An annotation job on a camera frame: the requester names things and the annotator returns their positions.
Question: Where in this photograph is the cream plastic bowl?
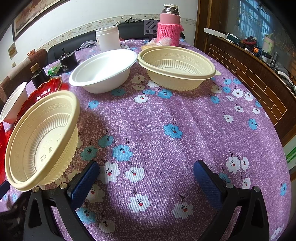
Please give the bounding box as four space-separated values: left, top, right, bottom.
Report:
137 46 220 91
4 90 80 192

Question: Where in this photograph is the small red scalloped plate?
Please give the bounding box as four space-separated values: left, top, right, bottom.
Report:
16 77 63 123

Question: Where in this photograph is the white foam bowl large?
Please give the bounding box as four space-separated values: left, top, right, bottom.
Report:
69 49 137 94

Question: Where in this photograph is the large red scalloped plate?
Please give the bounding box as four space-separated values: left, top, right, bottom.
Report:
0 122 12 185

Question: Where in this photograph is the purple floral tablecloth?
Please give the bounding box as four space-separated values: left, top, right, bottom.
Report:
0 39 292 241

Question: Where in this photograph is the wooden sideboard cabinet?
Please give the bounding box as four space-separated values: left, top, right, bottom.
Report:
194 1 295 145

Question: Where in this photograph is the brown armchair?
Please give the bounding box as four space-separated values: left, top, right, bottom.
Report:
0 49 47 108

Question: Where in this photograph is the black pot with cork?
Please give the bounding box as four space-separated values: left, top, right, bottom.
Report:
30 63 50 89

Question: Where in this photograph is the green candy wrapper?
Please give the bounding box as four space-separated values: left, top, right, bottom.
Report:
47 63 61 77

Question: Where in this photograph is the black jar with label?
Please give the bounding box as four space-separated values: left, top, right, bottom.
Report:
60 52 78 73

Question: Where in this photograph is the bagged pastry snack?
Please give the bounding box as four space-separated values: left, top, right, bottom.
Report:
141 38 172 50

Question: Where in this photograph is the pink knit-sleeved thermos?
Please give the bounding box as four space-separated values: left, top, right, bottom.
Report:
157 4 184 47

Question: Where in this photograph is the clear plastic lid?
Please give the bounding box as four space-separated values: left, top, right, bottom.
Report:
80 40 100 53

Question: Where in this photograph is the grey phone stand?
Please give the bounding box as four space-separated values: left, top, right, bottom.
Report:
144 20 158 38

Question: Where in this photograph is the white plastic jar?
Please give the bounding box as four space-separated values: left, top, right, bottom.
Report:
95 26 121 52

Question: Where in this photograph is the framed horse painting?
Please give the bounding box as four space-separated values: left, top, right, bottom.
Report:
12 0 67 41

